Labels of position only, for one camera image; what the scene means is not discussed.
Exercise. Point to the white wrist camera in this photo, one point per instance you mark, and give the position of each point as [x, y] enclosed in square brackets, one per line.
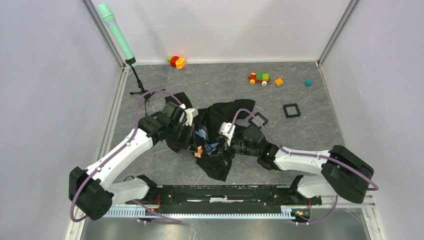
[188, 116]
[227, 130]

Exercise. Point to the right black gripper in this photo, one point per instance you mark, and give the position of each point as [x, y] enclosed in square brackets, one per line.
[222, 152]

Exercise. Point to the black microphone tripod stand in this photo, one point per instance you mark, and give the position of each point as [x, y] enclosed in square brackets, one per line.
[140, 86]

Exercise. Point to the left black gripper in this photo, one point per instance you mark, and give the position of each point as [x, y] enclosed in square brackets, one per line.
[188, 143]

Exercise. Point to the teal small cube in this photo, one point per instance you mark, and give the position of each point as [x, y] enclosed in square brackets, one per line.
[308, 83]

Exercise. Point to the orange yellow toy brick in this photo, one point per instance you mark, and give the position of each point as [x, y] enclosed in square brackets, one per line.
[279, 82]

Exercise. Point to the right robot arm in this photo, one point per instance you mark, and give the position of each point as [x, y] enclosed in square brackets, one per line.
[337, 171]

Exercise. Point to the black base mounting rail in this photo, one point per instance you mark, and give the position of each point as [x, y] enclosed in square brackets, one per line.
[226, 199]

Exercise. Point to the black t-shirt garment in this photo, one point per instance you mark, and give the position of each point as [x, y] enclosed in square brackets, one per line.
[204, 138]

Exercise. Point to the red orange green toy blocks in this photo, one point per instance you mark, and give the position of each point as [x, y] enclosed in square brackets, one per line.
[176, 62]

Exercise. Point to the orange butterfly brooch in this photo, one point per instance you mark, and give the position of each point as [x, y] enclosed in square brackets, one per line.
[199, 152]

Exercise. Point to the black square frame box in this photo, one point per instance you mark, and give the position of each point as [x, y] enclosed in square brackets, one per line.
[291, 110]

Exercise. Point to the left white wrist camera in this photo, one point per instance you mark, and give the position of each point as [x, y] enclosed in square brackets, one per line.
[188, 116]

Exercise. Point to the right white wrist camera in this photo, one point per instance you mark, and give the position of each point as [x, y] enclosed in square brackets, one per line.
[227, 130]

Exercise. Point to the green microphone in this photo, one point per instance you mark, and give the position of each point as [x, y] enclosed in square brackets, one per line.
[107, 16]

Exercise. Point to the black square display frame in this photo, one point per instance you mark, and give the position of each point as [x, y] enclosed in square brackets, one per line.
[258, 120]

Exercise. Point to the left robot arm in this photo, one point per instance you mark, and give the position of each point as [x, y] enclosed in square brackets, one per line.
[94, 190]

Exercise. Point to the colourful toy train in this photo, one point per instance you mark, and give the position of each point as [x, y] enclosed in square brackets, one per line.
[259, 78]

